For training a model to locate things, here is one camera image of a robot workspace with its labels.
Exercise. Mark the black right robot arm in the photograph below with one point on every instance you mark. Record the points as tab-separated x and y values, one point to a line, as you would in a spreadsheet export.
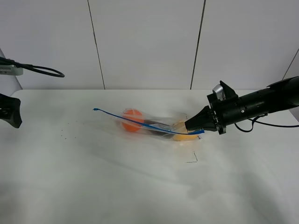
280	96

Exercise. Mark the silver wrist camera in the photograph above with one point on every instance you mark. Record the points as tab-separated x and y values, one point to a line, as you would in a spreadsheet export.
10	70
224	92

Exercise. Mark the purple eggplant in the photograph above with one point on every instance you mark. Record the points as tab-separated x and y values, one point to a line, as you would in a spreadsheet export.
165	129

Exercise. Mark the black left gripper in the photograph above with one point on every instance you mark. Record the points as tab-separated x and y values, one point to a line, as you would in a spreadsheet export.
10	110

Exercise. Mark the clear zip bag blue seal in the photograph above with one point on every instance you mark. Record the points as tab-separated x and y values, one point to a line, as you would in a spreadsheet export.
117	119

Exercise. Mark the yellow pear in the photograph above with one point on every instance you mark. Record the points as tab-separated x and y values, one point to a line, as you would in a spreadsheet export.
182	133

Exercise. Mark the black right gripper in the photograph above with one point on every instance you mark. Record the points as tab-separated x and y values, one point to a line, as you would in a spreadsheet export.
225	112

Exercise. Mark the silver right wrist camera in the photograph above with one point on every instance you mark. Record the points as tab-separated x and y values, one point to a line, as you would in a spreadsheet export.
224	92

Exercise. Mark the orange fruit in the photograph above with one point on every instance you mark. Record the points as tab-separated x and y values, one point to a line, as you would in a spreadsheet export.
133	118

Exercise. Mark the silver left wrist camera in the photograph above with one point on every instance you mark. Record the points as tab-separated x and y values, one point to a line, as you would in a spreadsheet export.
10	70

